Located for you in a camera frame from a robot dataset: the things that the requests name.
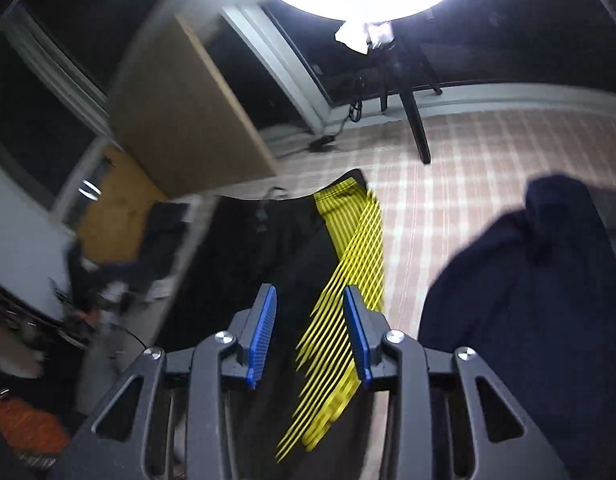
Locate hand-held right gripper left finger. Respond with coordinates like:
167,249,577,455
50,284,279,480

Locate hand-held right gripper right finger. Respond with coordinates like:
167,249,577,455
342,286,571,480

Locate black shorts with yellow stripes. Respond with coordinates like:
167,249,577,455
158,169,389,480

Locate dark grey clothes pile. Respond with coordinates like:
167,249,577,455
65,200,191,311

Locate white cloth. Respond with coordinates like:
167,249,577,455
99,280,130,302

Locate navy blue garment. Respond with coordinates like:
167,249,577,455
418,174,616,480

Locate pine wood panel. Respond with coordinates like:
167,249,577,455
80,147,165,263

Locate light wooden board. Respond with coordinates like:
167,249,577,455
110,15,279,201

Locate orange cloth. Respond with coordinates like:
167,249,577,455
0,392,71,461

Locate phone holder clamp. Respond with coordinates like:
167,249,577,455
334,21,395,54

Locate black power adapter with cable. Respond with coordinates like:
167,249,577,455
333,100,364,137

